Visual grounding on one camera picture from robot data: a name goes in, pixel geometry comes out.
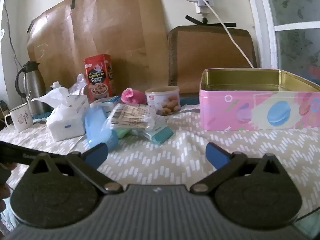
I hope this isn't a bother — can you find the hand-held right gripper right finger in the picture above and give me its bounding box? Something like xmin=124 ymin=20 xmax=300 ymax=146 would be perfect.
xmin=191 ymin=142 xmax=283 ymax=195

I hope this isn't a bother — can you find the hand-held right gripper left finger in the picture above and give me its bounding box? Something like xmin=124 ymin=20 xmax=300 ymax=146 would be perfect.
xmin=29 ymin=142 xmax=123 ymax=195

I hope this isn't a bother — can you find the blue plastic pouch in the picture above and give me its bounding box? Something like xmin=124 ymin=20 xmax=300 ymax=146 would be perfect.
xmin=84 ymin=106 xmax=118 ymax=150

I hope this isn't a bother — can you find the green cloth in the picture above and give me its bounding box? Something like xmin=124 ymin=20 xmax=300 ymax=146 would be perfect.
xmin=115 ymin=127 xmax=131 ymax=139

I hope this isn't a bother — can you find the clear printed plastic packet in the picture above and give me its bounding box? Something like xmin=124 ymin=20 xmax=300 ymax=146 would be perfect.
xmin=107 ymin=103 xmax=157 ymax=131

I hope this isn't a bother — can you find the pink tin box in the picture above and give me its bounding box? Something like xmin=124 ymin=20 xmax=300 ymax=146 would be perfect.
xmin=199 ymin=68 xmax=320 ymax=131

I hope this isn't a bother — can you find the teal tissue packet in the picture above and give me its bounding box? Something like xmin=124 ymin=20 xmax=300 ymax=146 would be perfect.
xmin=144 ymin=126 xmax=174 ymax=145

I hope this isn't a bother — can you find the pink fuzzy sock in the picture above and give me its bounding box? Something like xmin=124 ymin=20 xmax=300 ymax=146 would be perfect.
xmin=121 ymin=88 xmax=147 ymax=104

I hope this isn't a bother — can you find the white enamel mug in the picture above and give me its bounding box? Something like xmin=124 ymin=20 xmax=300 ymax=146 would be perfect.
xmin=5 ymin=102 xmax=33 ymax=132

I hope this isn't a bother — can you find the white tissue pack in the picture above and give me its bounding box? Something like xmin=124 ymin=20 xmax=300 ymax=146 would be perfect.
xmin=31 ymin=81 xmax=90 ymax=141

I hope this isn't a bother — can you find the chevron patterned cloth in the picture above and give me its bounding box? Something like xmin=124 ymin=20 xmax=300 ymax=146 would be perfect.
xmin=0 ymin=104 xmax=320 ymax=228

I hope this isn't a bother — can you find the clear plastic bag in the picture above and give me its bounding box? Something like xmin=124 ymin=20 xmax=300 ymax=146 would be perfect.
xmin=69 ymin=74 xmax=88 ymax=96

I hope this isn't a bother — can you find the steel thermos jug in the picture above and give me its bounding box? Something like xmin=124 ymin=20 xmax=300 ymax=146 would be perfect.
xmin=15 ymin=61 xmax=48 ymax=116

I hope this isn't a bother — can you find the white nut can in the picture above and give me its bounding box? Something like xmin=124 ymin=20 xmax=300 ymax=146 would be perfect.
xmin=145 ymin=86 xmax=181 ymax=116

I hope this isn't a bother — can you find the red snack box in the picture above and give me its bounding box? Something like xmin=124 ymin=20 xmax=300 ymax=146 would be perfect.
xmin=84 ymin=54 xmax=114 ymax=99

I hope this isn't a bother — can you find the brown kraft paper sheet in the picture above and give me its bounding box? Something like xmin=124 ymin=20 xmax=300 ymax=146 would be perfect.
xmin=26 ymin=0 xmax=171 ymax=98

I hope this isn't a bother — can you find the frosted window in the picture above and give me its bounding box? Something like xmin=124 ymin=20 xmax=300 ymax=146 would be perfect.
xmin=246 ymin=0 xmax=320 ymax=85

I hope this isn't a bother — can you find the thin black cable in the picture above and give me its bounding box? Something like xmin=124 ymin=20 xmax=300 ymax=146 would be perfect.
xmin=6 ymin=0 xmax=24 ymax=67

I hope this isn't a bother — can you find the white cable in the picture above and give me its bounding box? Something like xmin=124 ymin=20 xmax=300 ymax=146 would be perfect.
xmin=196 ymin=0 xmax=253 ymax=68

